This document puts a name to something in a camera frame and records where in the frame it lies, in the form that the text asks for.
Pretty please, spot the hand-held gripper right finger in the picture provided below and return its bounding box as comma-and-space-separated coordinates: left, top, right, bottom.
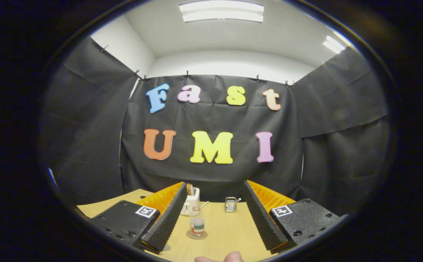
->
242, 179, 348, 254

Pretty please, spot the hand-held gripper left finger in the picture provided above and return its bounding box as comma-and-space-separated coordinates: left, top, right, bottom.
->
89, 181, 188, 254

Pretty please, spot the clear plastic juice bottle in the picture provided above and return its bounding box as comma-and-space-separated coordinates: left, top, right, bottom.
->
189, 206, 206, 237

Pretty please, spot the white toaster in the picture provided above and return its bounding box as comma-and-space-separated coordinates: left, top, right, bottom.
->
180, 187, 200, 216

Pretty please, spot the wooden table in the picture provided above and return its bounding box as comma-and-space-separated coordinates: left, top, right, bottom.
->
77, 188, 281, 262

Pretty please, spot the black backdrop cloth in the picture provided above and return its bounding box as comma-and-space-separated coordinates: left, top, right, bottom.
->
39, 36, 390, 217

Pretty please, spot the small ceiling light panel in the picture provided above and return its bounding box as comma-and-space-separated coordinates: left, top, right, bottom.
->
322, 35, 346, 54

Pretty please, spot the large ceiling light panel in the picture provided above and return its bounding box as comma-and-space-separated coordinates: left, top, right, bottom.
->
179, 1, 264, 23

